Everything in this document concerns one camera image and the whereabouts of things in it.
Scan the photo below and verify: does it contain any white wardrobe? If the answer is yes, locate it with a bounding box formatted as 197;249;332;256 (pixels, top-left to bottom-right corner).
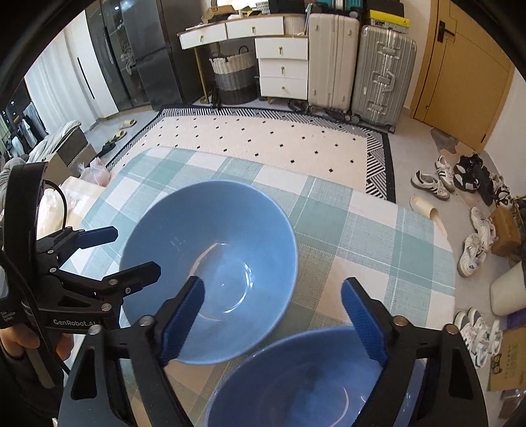
66;12;121;121

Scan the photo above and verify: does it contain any small brown wicker basket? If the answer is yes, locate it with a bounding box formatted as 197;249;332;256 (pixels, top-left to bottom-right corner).
491;207;522;256

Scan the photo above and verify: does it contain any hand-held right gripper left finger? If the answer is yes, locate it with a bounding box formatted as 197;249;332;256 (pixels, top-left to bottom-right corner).
58;276;205;427

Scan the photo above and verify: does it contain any light blue bowl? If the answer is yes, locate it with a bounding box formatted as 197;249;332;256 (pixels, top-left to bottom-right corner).
118;182;299;366

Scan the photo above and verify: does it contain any teal suitcase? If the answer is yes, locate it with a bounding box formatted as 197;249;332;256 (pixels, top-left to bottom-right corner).
324;0;366;15

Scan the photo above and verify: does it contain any black cable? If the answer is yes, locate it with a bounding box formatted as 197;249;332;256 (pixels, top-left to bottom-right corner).
41;179;68;233

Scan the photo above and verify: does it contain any white suitcase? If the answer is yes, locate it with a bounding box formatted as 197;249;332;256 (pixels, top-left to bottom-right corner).
307;12;361;112

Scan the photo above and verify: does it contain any clear plastic bag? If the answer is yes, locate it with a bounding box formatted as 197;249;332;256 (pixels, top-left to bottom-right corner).
79;158;111;186

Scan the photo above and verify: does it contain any pile of shoes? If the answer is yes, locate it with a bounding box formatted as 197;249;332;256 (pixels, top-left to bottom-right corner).
411;154;519;370

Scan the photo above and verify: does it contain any woven laundry basket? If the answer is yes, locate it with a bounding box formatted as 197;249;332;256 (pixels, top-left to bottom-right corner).
209;46;259;105

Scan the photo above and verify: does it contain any black and white rug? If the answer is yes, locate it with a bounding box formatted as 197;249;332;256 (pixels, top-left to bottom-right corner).
105;106;397;203

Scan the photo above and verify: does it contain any yellow and black box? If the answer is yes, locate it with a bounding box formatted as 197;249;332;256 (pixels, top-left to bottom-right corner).
366;10;410;30

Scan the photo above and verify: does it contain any person's left hand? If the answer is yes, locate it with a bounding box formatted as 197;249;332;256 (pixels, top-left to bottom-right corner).
0;326;42;361

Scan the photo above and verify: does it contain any white cushion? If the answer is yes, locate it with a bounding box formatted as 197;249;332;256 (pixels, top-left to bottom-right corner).
490;263;526;317

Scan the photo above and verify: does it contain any flat printed cardboard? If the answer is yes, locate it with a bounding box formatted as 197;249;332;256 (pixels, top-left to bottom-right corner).
487;328;526;393

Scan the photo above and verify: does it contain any white desk with drawers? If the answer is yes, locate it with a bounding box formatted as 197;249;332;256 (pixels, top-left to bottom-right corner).
178;14;310;101

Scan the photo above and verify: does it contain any person's left forearm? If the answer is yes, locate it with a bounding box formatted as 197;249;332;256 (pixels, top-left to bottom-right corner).
0;355;64;417

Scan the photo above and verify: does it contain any dark glass refrigerator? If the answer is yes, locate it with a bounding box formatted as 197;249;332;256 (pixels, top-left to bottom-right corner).
84;0;194;112

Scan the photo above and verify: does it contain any large blue bowl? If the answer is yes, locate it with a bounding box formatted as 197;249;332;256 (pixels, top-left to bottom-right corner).
204;326;428;427

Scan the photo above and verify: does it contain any white curtain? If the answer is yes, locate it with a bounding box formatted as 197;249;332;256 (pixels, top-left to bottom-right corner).
25;57;89;138

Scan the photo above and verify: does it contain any wooden door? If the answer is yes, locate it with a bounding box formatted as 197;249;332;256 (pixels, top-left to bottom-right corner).
412;0;516;152

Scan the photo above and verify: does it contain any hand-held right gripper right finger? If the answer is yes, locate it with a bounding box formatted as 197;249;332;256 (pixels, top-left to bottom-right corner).
340;277;490;427

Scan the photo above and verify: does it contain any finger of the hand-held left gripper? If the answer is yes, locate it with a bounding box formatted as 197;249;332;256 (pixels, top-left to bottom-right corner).
35;226;119;263
53;263;162;304

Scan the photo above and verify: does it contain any silver suitcase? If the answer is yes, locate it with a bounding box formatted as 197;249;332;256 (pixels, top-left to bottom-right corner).
351;25;418;126

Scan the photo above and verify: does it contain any green checked tablecloth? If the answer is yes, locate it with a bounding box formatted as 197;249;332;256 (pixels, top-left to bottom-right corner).
68;147;457;427

